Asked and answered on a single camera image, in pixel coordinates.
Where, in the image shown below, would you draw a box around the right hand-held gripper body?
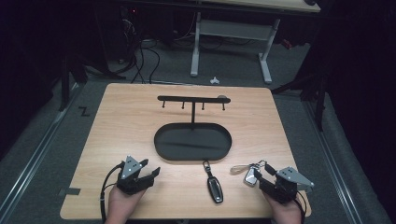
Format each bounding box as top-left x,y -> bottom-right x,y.
259,166 -> 315,205

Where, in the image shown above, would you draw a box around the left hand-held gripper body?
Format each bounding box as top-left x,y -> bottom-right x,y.
116,155 -> 154,196

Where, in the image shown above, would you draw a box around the black car key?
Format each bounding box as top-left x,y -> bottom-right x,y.
203,160 -> 224,204

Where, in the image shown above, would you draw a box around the black key rack with tray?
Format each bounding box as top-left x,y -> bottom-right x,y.
153,94 -> 233,161

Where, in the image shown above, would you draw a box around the person's right hand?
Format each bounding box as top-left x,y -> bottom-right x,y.
262,190 -> 303,224

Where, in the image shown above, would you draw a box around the person's left hand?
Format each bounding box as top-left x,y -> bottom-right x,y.
105,186 -> 148,224

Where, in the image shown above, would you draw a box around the black stand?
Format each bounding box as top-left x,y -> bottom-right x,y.
270,74 -> 329,132
59,55 -> 89,112

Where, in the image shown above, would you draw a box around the white-legged desk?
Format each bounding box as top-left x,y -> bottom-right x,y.
190,0 -> 321,84

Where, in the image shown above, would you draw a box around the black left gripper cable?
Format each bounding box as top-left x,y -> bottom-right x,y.
99,161 -> 126,224

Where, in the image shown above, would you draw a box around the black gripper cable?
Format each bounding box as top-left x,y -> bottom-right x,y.
99,161 -> 126,224
292,189 -> 307,224

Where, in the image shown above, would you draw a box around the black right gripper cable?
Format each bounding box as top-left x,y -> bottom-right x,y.
292,189 -> 307,224

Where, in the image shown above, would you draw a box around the metal floor rail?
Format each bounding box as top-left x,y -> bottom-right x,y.
0,82 -> 83,216
303,101 -> 363,224

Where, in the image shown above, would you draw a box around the black floor cables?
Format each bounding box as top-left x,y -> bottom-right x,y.
130,38 -> 162,84

